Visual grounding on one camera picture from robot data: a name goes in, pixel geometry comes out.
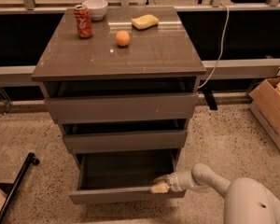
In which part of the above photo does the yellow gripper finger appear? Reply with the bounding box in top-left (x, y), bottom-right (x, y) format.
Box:
top-left (150, 183), bottom-right (170, 194)
top-left (154, 175), bottom-right (170, 184)

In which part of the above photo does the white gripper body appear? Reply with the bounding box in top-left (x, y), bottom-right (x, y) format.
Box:
top-left (167, 173), bottom-right (183, 192)

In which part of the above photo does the grey bottom drawer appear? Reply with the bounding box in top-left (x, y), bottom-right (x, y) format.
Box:
top-left (69, 149), bottom-right (185, 204)

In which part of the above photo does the grey drawer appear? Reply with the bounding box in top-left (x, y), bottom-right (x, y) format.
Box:
top-left (45, 93), bottom-right (198, 124)
top-left (69, 149), bottom-right (185, 204)
top-left (63, 130), bottom-right (188, 153)

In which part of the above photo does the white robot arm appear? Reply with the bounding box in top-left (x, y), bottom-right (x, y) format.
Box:
top-left (150, 163), bottom-right (280, 224)

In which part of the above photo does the grey middle drawer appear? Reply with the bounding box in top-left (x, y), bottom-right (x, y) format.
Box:
top-left (63, 130), bottom-right (188, 153)

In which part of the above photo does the grey top drawer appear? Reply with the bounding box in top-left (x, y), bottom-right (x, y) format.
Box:
top-left (45, 93), bottom-right (198, 124)

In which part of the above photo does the grey drawer cabinet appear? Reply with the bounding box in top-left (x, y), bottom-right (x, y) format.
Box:
top-left (31, 6), bottom-right (207, 173)

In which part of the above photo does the cardboard box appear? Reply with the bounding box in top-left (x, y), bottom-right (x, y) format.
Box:
top-left (249, 77), bottom-right (280, 149)

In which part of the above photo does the black metal leg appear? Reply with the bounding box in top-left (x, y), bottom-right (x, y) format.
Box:
top-left (0, 152), bottom-right (40, 224)

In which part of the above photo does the orange fruit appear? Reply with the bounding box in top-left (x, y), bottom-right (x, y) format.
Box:
top-left (116, 31), bottom-right (130, 47)

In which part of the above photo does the yellow sponge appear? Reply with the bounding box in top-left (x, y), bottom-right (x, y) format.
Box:
top-left (131, 14), bottom-right (160, 30)

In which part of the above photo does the red soda can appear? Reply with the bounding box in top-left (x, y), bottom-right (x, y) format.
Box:
top-left (74, 5), bottom-right (92, 38)

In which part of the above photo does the white bowl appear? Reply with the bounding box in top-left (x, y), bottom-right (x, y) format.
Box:
top-left (83, 0), bottom-right (108, 21)

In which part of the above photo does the black bracket under rail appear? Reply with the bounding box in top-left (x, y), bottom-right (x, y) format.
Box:
top-left (202, 88), bottom-right (217, 110)

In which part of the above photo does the white cable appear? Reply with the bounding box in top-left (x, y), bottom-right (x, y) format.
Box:
top-left (197, 3), bottom-right (231, 90)

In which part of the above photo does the grey metal window rail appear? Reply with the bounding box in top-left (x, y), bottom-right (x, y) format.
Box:
top-left (0, 58), bottom-right (280, 87)

